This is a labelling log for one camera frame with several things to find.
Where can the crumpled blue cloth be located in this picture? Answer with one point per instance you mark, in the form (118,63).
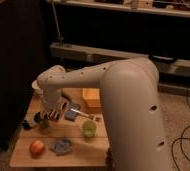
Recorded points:
(61,146)

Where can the small metal brush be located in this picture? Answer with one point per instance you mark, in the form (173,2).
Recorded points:
(89,116)

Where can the green cucumber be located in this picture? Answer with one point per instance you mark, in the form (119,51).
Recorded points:
(66,96)

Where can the white paper cup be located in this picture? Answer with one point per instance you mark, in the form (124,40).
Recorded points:
(36,88)

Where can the dark metal cup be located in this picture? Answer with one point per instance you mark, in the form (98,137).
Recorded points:
(42,121)

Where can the wooden table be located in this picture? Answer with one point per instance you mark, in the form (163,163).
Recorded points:
(85,152)

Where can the yellow plastic bin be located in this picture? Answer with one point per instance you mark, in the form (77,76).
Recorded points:
(91,97)

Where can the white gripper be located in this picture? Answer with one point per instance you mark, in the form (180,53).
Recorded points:
(60,105)

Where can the brown pine cone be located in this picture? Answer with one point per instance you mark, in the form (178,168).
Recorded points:
(109,158)

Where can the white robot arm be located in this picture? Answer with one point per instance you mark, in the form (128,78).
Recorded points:
(130,108)

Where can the striped brown box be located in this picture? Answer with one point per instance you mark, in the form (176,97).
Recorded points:
(54,116)

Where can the blue sponge block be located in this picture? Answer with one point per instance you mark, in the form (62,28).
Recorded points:
(70,115)

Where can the green plastic cup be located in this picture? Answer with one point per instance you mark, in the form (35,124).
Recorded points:
(89,128)

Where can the red apple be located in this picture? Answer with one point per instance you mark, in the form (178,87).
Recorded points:
(36,147)

